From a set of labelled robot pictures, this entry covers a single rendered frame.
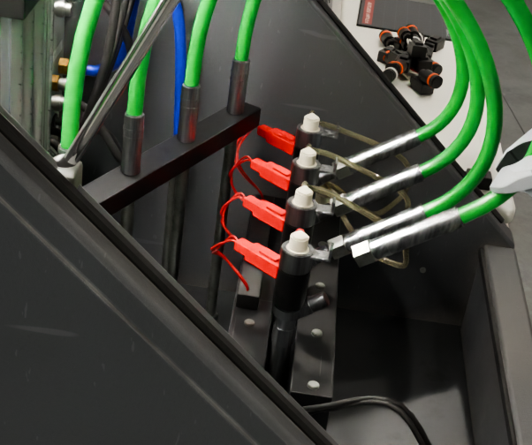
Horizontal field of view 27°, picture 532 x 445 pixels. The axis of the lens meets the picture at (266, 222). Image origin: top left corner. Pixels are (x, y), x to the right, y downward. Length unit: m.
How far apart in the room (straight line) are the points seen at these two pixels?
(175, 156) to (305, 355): 0.22
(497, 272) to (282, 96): 0.31
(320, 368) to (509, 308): 0.28
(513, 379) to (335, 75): 0.37
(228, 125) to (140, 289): 0.58
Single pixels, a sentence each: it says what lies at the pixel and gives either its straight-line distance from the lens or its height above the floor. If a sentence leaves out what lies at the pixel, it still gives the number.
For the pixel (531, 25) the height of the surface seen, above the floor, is 1.32.
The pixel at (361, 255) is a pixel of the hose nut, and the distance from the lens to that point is 0.93.
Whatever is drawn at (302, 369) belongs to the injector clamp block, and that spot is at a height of 0.98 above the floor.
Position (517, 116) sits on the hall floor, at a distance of 4.13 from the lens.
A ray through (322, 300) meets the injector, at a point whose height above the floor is 1.05.
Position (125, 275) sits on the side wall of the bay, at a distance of 0.56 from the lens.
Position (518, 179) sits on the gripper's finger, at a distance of 0.88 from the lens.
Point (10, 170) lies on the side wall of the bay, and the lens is 0.54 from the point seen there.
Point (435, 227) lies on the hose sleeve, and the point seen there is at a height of 1.14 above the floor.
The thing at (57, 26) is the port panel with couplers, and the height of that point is 1.15.
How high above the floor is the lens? 1.59
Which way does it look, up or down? 30 degrees down
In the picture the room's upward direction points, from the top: 8 degrees clockwise
